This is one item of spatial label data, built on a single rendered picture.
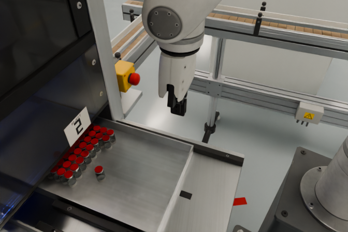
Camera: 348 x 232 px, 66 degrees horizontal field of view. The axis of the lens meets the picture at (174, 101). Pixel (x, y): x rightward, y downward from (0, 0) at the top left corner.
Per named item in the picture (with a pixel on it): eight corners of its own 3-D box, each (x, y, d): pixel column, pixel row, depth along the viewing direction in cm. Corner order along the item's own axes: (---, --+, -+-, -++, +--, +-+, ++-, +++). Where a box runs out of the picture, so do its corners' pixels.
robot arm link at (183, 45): (167, 13, 51) (167, 28, 53) (147, 34, 45) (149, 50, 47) (209, 20, 49) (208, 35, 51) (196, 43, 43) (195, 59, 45)
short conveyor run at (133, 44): (102, 116, 94) (92, 80, 83) (65, 105, 98) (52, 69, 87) (173, 30, 141) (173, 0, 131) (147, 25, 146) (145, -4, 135)
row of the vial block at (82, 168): (67, 186, 69) (61, 176, 66) (104, 136, 81) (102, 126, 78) (73, 189, 68) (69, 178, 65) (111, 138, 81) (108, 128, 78)
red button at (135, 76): (125, 86, 85) (124, 75, 82) (131, 78, 88) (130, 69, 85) (136, 88, 84) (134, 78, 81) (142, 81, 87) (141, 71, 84)
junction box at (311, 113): (294, 119, 147) (299, 107, 141) (294, 113, 150) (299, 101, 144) (318, 125, 143) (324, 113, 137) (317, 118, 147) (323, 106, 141)
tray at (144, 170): (33, 190, 68) (28, 183, 66) (92, 121, 86) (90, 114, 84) (156, 242, 59) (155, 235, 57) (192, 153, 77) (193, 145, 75)
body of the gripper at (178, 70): (170, 23, 53) (170, 70, 60) (148, 48, 45) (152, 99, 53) (207, 29, 51) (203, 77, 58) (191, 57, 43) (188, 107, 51)
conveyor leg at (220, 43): (201, 133, 189) (211, 34, 138) (205, 125, 195) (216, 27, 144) (214, 137, 187) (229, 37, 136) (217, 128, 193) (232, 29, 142)
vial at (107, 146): (103, 149, 78) (100, 139, 75) (107, 144, 79) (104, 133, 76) (109, 151, 77) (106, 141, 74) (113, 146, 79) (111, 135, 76)
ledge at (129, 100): (90, 107, 94) (89, 103, 93) (110, 86, 103) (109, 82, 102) (125, 117, 90) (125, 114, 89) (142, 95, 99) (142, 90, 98)
